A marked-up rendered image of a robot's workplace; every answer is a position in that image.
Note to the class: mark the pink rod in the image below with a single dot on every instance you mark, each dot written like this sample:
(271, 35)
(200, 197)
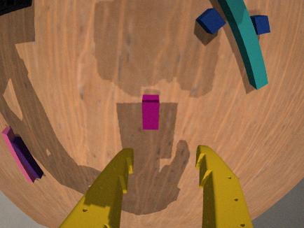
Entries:
(8, 136)

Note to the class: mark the turquoise rod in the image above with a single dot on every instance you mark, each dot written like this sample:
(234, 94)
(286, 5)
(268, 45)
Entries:
(243, 30)

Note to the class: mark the dark purple rod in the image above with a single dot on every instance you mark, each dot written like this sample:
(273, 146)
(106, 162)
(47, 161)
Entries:
(26, 157)

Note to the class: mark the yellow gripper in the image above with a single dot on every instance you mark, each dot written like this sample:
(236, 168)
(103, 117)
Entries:
(224, 205)

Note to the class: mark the magenta rectangular block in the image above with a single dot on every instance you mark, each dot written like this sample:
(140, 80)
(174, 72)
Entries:
(150, 111)

